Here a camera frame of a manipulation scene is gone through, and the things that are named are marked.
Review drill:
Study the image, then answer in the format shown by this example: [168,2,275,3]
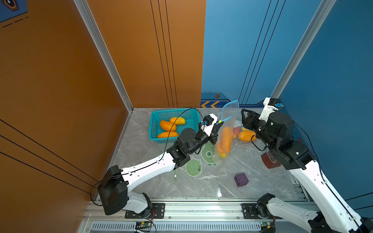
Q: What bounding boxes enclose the clear zip-top bag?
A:
[232,111,257,143]
[214,100,239,164]

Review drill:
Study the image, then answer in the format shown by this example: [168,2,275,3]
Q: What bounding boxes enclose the red pink mango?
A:
[233,127,241,139]

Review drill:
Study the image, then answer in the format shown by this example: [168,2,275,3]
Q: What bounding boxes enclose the large orange mango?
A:
[238,130,256,142]

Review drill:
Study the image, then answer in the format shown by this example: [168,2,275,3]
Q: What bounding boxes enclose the orange mango later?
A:
[219,127,233,156]

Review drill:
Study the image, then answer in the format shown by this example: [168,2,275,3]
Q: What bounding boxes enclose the clear bags stack green print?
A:
[174,143,228,180]

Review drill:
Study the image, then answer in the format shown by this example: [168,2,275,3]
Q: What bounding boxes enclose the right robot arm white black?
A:
[241,109,373,233]

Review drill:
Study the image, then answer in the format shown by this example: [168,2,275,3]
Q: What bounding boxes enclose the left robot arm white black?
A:
[98,121,223,217]

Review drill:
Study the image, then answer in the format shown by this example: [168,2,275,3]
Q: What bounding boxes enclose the orange mango front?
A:
[157,131,179,138]

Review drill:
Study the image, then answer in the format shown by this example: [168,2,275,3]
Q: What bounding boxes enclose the yellow orange mango back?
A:
[170,117,186,125]

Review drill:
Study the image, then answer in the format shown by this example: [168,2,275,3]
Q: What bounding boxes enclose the teal plastic basket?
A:
[149,108,201,143]

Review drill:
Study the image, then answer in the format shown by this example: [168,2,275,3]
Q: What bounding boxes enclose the dark red box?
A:
[261,151,282,169]

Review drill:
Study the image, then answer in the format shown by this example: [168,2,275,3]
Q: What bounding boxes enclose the purple cube box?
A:
[234,172,249,187]

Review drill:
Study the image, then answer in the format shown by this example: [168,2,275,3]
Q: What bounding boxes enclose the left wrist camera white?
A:
[199,114,218,136]

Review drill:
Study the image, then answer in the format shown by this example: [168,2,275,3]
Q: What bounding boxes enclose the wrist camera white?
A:
[199,114,218,136]
[259,97,283,122]

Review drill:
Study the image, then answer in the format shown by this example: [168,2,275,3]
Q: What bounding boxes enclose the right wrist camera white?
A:
[259,97,283,122]

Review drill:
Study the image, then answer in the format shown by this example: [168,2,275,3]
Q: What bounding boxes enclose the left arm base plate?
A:
[125,203,166,220]

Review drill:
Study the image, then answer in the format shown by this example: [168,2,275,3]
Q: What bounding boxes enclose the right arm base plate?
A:
[241,203,274,221]

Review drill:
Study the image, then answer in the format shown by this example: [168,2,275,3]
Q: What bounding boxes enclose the aluminium rail front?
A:
[83,199,319,221]

